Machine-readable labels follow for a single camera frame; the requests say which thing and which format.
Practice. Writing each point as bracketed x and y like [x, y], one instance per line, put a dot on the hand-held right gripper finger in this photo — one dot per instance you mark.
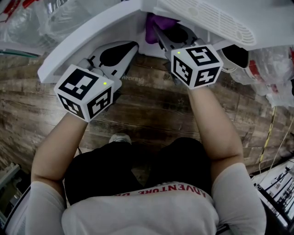
[163, 41]
[197, 40]

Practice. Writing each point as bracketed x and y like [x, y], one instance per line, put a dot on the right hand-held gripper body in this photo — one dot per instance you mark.
[195, 66]

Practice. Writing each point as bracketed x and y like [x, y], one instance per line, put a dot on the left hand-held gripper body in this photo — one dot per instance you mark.
[82, 91]

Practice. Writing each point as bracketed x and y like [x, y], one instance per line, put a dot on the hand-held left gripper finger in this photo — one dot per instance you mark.
[97, 54]
[125, 66]

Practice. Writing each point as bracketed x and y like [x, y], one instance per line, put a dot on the purple cloth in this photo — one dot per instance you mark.
[152, 32]

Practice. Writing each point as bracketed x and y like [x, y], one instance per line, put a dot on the person's left forearm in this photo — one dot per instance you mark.
[55, 149]

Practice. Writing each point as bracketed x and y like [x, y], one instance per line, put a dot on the person's right forearm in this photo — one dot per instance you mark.
[218, 128]

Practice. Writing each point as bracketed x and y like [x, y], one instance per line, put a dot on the white slotted drip tray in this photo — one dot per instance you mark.
[206, 18]

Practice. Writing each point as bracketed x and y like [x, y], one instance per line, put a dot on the white bin black liner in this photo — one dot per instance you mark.
[234, 55]

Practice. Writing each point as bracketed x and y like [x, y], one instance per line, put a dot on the person's white shoe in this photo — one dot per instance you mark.
[119, 138]

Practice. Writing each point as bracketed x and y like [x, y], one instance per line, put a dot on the frosted glass door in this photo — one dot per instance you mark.
[16, 54]

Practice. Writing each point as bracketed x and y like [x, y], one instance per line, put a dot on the person's black trousers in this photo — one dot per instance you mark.
[103, 169]

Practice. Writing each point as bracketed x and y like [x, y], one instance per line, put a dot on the person's white printed shirt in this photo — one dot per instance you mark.
[142, 213]

